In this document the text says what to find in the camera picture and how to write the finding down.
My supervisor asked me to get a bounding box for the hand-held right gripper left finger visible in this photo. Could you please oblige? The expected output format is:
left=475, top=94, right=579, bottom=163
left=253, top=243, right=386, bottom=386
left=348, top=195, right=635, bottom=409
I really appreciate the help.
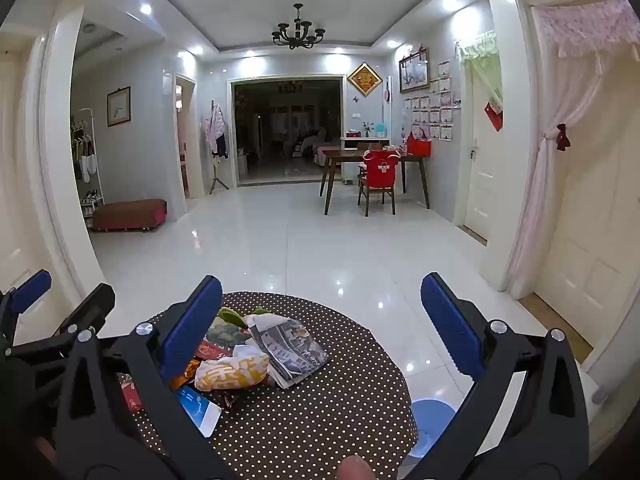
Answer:
left=52, top=275, right=241, bottom=480

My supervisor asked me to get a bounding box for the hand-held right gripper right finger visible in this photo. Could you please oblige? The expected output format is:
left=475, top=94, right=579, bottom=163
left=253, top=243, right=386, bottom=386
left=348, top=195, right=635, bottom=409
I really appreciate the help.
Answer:
left=400, top=272, right=591, bottom=480

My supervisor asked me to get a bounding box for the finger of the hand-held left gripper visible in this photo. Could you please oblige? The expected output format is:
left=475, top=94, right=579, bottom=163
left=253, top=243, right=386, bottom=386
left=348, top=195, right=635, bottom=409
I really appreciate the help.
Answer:
left=0, top=269, right=53, bottom=336
left=10, top=282, right=117, bottom=358

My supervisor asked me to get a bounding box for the brown tree print paper bag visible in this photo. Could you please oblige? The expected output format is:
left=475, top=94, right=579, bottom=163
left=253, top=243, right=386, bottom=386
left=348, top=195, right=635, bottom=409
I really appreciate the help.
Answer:
left=194, top=316, right=251, bottom=361

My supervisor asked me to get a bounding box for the orange shiny wrapper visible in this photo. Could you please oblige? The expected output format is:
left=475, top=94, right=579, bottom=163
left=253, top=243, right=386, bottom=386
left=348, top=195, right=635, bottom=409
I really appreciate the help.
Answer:
left=170, top=357, right=202, bottom=392

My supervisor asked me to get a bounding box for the yellow white food wrapper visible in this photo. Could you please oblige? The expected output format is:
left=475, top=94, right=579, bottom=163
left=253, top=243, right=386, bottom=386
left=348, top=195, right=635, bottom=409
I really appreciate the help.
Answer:
left=194, top=346, right=272, bottom=393

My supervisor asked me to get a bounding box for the blue white carton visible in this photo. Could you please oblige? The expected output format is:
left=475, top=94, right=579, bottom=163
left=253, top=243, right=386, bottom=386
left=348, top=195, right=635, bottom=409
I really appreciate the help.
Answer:
left=176, top=385, right=223, bottom=439

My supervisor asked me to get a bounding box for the red packet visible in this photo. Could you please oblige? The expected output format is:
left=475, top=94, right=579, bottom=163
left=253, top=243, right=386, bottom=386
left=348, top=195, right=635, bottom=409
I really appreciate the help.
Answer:
left=119, top=374, right=147, bottom=414

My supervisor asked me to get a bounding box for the newspaper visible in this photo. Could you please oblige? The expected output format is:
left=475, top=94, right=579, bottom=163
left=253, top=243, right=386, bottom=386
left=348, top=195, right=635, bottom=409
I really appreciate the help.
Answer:
left=244, top=312, right=331, bottom=391

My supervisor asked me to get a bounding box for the blue plastic bin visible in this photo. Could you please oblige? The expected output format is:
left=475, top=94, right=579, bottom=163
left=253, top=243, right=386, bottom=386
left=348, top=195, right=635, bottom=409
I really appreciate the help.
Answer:
left=411, top=397, right=458, bottom=461

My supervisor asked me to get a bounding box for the person's right hand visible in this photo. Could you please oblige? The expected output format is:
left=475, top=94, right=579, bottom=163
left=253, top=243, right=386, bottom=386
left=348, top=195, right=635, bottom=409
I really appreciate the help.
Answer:
left=336, top=455, right=375, bottom=480

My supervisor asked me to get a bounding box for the brown pink bench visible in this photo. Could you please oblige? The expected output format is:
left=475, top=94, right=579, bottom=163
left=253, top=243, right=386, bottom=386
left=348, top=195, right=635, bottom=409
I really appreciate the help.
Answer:
left=91, top=199, right=168, bottom=234

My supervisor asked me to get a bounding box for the white door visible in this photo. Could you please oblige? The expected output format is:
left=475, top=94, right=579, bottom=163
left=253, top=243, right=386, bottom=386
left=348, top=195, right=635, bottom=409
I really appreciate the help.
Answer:
left=464, top=57, right=502, bottom=242

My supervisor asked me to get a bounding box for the round polka-dot table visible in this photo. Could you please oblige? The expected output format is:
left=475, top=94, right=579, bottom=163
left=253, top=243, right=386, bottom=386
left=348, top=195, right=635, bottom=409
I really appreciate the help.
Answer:
left=117, top=291, right=418, bottom=480

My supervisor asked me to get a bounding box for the white clothes rack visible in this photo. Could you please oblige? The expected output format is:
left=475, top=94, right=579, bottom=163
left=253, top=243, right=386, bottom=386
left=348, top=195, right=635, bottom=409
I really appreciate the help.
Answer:
left=70, top=107, right=107, bottom=222

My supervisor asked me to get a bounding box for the wooden coat stand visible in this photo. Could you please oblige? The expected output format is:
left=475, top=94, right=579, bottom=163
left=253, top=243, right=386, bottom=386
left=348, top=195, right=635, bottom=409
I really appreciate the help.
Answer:
left=207, top=101, right=232, bottom=196

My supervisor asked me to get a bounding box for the wooden chair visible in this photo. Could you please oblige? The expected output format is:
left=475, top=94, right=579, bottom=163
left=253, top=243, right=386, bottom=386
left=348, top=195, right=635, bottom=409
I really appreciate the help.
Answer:
left=357, top=149, right=397, bottom=218

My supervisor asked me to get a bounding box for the red shirt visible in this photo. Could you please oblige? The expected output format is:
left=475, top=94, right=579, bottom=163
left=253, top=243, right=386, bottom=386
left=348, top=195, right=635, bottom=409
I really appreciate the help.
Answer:
left=362, top=149, right=401, bottom=179

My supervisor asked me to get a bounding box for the red gift bag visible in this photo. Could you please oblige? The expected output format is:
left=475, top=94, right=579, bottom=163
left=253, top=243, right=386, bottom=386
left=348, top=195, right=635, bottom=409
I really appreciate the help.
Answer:
left=406, top=128, right=432, bottom=159

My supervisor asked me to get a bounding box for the white cabinet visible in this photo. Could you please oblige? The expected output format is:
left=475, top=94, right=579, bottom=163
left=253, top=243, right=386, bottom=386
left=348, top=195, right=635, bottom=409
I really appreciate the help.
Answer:
left=340, top=135, right=392, bottom=184

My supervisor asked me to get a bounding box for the pale pink jacket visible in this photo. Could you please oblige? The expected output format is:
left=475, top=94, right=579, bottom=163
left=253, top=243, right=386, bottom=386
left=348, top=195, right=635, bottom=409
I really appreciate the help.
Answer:
left=202, top=104, right=227, bottom=159

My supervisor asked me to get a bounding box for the wooden dining table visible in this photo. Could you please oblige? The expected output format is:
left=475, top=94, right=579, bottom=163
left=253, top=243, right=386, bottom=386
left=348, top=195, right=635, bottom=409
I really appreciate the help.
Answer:
left=320, top=146, right=431, bottom=217

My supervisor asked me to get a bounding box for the red paper door decoration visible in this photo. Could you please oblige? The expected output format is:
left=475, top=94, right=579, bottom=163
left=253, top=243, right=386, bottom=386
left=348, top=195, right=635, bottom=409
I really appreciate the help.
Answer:
left=483, top=100, right=505, bottom=132

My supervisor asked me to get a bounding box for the white sofa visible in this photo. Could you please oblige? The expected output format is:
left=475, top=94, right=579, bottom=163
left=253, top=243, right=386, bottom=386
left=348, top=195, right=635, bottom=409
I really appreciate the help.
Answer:
left=295, top=127, right=342, bottom=162

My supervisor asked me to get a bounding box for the large framed painting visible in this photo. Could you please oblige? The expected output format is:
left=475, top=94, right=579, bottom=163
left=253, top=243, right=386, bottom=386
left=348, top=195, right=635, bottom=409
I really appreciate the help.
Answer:
left=399, top=48, right=431, bottom=94

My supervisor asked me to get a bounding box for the green door curtain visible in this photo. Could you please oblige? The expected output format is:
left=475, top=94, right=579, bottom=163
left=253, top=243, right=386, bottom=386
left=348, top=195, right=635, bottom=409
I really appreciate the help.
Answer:
left=456, top=30, right=504, bottom=107

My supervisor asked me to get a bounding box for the black chandelier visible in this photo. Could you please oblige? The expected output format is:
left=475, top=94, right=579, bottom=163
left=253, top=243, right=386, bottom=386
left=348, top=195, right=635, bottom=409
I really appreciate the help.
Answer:
left=271, top=3, right=326, bottom=52

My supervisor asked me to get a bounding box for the small framed wall picture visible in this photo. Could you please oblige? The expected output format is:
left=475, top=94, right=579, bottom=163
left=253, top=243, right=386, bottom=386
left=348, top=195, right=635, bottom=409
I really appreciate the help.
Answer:
left=106, top=86, right=132, bottom=129

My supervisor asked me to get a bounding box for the group of wall certificates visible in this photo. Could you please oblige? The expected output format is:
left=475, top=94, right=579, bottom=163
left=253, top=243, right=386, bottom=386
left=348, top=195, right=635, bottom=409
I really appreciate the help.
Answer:
left=402, top=60, right=464, bottom=142

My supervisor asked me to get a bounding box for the diamond gold wall decoration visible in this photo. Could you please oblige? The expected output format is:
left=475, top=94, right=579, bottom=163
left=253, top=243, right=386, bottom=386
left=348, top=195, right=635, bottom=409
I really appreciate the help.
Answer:
left=347, top=62, right=384, bottom=99

